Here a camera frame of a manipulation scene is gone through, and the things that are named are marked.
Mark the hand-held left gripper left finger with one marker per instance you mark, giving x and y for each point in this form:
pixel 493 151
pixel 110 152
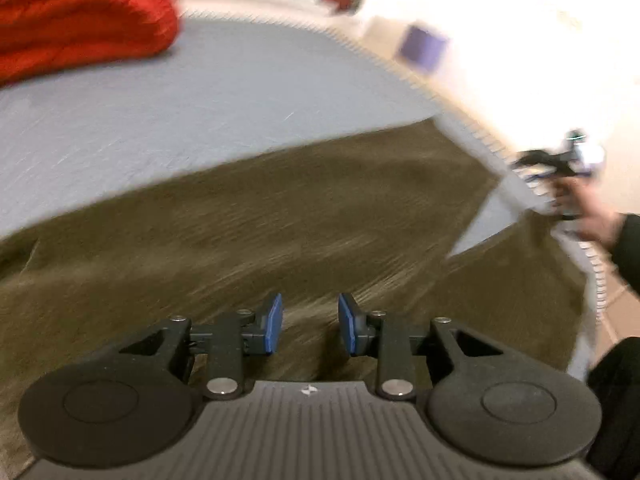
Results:
pixel 272 322

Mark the person's right hand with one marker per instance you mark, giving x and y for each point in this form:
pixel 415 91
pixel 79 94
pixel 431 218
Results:
pixel 592 217

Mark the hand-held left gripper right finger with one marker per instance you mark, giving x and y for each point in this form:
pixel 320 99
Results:
pixel 349 325

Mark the red folded quilt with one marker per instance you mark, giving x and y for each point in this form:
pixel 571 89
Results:
pixel 75 20

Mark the grey quilted mattress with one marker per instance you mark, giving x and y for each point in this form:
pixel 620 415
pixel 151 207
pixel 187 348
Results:
pixel 200 110

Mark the person's leg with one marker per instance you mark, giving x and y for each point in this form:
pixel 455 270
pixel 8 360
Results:
pixel 620 410

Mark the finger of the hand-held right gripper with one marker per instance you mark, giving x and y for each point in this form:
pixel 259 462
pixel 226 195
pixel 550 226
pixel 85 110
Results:
pixel 540 162

